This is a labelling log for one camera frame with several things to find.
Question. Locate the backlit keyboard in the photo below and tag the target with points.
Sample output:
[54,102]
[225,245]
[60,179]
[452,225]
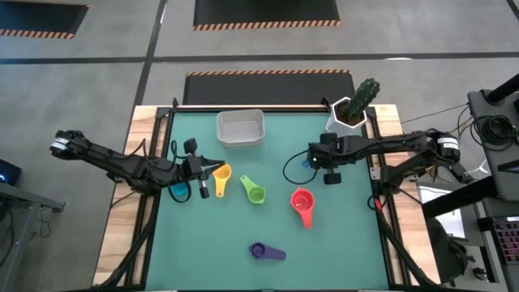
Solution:
[509,239]

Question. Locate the green cactus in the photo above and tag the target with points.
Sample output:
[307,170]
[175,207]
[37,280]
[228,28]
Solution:
[363,97]

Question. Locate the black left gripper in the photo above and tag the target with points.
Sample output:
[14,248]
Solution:
[194,167]

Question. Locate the black aluminium table frame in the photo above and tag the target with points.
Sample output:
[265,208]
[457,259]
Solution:
[166,121]

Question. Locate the green measuring cup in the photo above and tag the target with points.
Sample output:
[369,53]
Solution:
[256,194]

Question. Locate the orange-red measuring cup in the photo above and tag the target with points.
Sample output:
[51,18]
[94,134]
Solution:
[302,202]

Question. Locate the grey desk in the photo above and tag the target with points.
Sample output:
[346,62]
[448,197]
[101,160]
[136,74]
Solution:
[20,211]

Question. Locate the black backpack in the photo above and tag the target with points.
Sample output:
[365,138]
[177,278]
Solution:
[448,251]

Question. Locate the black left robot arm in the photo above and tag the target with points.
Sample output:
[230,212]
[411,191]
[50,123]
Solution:
[101,156]

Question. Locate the white plastic basket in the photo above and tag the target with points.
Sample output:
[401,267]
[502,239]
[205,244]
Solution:
[241,130]

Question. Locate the white faceted planter pot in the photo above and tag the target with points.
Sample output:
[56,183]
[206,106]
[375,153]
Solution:
[334,125]

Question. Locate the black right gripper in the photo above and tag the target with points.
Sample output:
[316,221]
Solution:
[328,156]

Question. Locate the blue measuring cup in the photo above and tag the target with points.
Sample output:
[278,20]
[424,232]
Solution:
[178,190]

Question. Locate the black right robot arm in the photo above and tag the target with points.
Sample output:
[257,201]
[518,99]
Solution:
[397,144]

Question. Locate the yellow measuring cup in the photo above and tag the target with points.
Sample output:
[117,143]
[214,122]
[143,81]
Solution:
[222,173]

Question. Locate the purple measuring cup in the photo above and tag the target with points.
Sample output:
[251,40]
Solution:
[258,250]

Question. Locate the grey equipment cart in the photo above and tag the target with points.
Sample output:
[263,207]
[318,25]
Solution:
[500,162]

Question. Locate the black hazard-striped floor mat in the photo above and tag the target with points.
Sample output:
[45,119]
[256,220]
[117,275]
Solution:
[40,18]
[267,89]
[263,12]

